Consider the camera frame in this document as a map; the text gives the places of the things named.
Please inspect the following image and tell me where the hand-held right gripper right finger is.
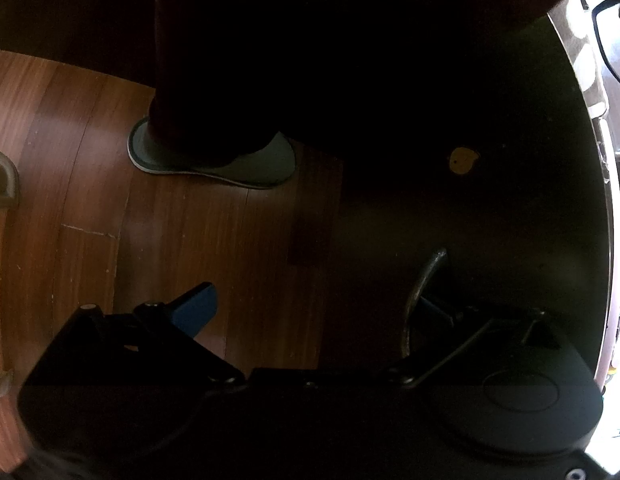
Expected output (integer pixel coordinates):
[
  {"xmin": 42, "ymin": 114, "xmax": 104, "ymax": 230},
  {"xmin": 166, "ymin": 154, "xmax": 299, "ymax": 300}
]
[{"xmin": 390, "ymin": 297, "xmax": 561, "ymax": 388}]

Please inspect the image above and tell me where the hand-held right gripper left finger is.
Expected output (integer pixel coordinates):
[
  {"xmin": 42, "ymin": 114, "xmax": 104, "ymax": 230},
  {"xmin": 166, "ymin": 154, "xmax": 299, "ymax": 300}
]
[{"xmin": 64, "ymin": 282, "xmax": 245, "ymax": 386}]

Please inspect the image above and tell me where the metal drawer handle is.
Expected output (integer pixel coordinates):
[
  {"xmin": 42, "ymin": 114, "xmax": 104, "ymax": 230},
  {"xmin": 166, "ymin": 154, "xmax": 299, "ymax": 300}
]
[{"xmin": 400, "ymin": 247, "xmax": 449, "ymax": 361}]

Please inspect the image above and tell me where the yellow round sticker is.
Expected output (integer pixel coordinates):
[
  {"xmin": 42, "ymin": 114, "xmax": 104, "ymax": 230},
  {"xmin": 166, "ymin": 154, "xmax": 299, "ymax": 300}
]
[{"xmin": 449, "ymin": 147, "xmax": 481, "ymax": 177}]

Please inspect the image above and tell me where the grey slipper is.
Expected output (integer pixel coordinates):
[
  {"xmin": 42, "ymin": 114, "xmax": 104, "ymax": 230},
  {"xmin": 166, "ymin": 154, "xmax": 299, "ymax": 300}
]
[{"xmin": 127, "ymin": 117, "xmax": 295, "ymax": 190}]

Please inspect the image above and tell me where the person's leg in dark trousers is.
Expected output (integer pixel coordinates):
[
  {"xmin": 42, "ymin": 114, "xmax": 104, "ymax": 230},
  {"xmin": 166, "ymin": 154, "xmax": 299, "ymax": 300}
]
[{"xmin": 148, "ymin": 0, "xmax": 281, "ymax": 161}]

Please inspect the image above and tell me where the black cable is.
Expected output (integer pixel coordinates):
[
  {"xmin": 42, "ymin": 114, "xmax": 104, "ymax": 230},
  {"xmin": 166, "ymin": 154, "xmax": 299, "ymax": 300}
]
[{"xmin": 592, "ymin": 0, "xmax": 620, "ymax": 93}]

